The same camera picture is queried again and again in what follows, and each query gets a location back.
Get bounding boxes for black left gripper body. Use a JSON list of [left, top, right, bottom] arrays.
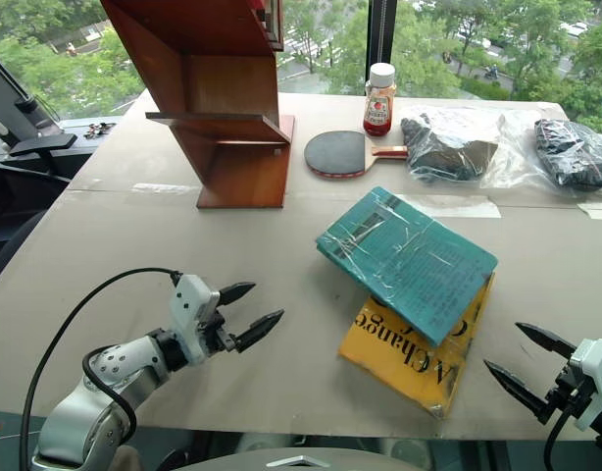
[[197, 292, 239, 354]]

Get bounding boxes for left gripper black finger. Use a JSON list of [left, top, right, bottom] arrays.
[[218, 282, 258, 308], [233, 308, 286, 354]]

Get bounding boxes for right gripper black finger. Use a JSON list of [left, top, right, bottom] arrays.
[[482, 359, 553, 426], [515, 322, 577, 364]]

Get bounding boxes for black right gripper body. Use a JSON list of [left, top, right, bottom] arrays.
[[544, 360, 599, 423]]

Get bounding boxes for yellow book black lettering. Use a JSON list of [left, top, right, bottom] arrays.
[[336, 272, 496, 420]]

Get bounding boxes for teal book in plastic wrap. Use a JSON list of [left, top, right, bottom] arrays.
[[315, 185, 500, 349]]

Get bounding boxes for wooden book stand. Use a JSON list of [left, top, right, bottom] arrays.
[[99, 0, 297, 211]]

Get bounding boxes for grey rounded robot torso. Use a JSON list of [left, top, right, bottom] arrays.
[[172, 446, 430, 471]]

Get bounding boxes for black table tennis paddle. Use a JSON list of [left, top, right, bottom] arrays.
[[303, 130, 410, 180]]

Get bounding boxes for clear plastic bag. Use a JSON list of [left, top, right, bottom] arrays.
[[478, 109, 602, 194], [399, 104, 501, 189]]

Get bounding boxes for black cloth bundle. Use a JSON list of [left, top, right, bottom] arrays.
[[532, 118, 602, 192], [401, 114, 500, 187]]

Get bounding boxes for bunch of keys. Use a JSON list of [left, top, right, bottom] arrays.
[[82, 121, 118, 140]]

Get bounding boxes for red ketchup bottle white cap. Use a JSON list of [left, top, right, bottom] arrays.
[[362, 62, 398, 138]]

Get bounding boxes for black office chair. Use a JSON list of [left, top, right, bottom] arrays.
[[0, 162, 73, 291]]

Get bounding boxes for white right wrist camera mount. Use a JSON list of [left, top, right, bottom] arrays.
[[568, 338, 602, 433]]

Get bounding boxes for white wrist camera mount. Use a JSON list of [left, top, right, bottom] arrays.
[[168, 274, 222, 367], [568, 338, 602, 433]]

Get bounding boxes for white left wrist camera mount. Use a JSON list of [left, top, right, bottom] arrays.
[[168, 274, 222, 367]]

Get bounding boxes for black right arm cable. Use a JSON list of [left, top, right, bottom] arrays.
[[542, 401, 577, 471]]

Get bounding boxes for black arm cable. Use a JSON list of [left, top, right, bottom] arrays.
[[542, 401, 577, 471], [19, 267, 182, 471]]

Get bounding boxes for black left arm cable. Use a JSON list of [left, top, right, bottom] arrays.
[[19, 267, 182, 471]]

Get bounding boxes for black window frame post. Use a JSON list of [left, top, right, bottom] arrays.
[[366, 0, 396, 71]]

